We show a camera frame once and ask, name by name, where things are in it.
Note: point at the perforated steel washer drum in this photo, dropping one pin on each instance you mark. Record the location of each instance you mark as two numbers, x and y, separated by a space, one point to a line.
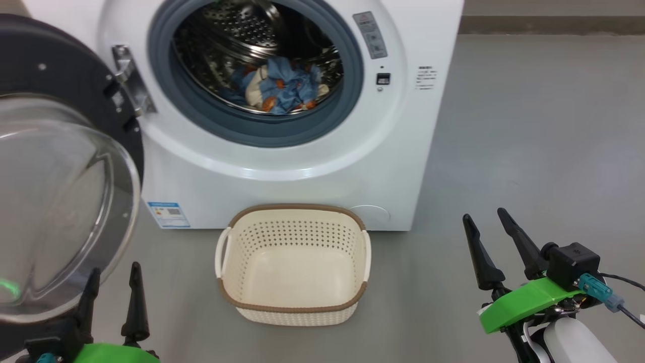
227 30

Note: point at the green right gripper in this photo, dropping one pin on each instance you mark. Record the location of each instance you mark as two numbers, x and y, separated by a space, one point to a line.
524 300

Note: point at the round white drain filter cover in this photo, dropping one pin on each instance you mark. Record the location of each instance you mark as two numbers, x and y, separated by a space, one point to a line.
370 216

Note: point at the black round glass washer door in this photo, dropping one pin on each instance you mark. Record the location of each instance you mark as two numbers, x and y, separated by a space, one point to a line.
60 60

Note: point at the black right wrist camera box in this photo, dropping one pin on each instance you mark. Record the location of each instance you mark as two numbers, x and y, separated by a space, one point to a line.
572 264

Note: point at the grey warning sticker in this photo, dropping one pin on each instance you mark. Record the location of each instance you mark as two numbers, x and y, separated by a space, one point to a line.
370 35

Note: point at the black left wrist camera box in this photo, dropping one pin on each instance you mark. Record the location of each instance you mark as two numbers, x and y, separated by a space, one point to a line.
50 347

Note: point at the cream perforated basket brown rim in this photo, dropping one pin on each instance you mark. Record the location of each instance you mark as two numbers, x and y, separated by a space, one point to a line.
292 272

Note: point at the metal door hinge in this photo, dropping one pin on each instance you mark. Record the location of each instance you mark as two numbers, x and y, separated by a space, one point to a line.
133 80

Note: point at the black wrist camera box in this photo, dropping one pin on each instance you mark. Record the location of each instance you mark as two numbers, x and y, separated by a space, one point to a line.
50 347
572 264

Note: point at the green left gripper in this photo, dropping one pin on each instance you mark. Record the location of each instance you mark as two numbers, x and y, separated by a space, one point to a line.
111 354

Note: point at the blue energy label sticker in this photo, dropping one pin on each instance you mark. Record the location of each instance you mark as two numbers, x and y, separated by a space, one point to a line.
169 215

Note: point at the white front-load washing machine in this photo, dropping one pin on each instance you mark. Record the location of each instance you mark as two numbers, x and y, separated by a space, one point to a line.
302 186

